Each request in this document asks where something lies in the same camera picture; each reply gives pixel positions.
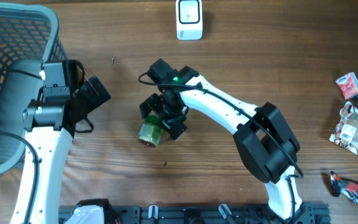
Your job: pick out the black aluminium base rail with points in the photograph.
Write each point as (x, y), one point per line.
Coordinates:
(309, 213)

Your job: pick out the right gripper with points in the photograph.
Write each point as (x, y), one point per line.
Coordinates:
(174, 125)

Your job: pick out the hex wrench set packet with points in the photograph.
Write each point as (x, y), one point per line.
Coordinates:
(344, 186)

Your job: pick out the green lid jar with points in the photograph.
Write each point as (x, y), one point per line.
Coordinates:
(151, 132)

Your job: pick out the white barcode scanner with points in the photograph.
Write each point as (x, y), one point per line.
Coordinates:
(189, 19)

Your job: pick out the grey plastic mesh basket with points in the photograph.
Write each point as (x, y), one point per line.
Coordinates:
(28, 37)

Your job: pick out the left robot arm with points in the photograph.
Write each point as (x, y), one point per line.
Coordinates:
(66, 98)

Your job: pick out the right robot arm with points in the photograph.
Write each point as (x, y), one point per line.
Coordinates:
(266, 144)

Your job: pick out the cookie snack pouch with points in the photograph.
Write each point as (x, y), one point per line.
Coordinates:
(345, 134)

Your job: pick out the red tissue pack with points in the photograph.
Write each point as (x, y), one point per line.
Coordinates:
(348, 85)

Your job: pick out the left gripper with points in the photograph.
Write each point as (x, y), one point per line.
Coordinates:
(94, 100)

